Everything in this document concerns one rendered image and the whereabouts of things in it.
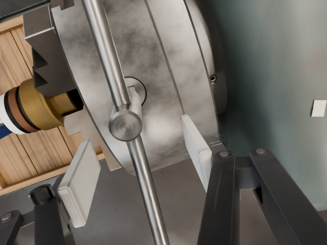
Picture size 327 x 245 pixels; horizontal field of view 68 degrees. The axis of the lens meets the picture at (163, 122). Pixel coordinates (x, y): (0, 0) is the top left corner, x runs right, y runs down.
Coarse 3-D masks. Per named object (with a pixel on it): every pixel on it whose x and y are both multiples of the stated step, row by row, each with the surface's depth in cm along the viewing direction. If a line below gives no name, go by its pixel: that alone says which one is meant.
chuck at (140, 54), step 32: (128, 0) 22; (64, 32) 22; (128, 32) 22; (96, 64) 22; (128, 64) 23; (160, 64) 23; (96, 96) 23; (160, 96) 24; (96, 128) 25; (160, 128) 26; (128, 160) 28; (160, 160) 30
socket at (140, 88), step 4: (128, 76) 23; (128, 80) 23; (132, 80) 23; (136, 80) 23; (128, 84) 23; (132, 84) 23; (136, 84) 23; (140, 84) 23; (136, 88) 23; (140, 88) 23; (144, 88) 23; (140, 92) 24; (144, 92) 24; (140, 96) 24; (144, 96) 24; (144, 100) 24
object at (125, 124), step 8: (128, 88) 23; (136, 96) 20; (128, 104) 17; (136, 104) 17; (112, 112) 16; (120, 112) 15; (128, 112) 15; (136, 112) 16; (112, 120) 15; (120, 120) 15; (128, 120) 15; (136, 120) 15; (112, 128) 15; (120, 128) 15; (128, 128) 16; (136, 128) 16; (120, 136) 16; (128, 136) 16; (136, 136) 16
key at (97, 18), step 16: (96, 0) 14; (96, 16) 14; (96, 32) 15; (96, 48) 15; (112, 48) 15; (112, 64) 15; (112, 80) 16; (112, 96) 16; (128, 96) 17; (128, 144) 18; (144, 160) 18; (144, 176) 19; (144, 192) 19; (160, 208) 19; (160, 224) 19; (160, 240) 19
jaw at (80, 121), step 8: (80, 112) 37; (64, 120) 37; (72, 120) 37; (80, 120) 37; (88, 120) 37; (72, 128) 37; (80, 128) 37; (88, 128) 37; (88, 136) 37; (96, 136) 37; (96, 144) 37; (104, 144) 37; (104, 152) 37; (112, 160) 38; (112, 168) 38
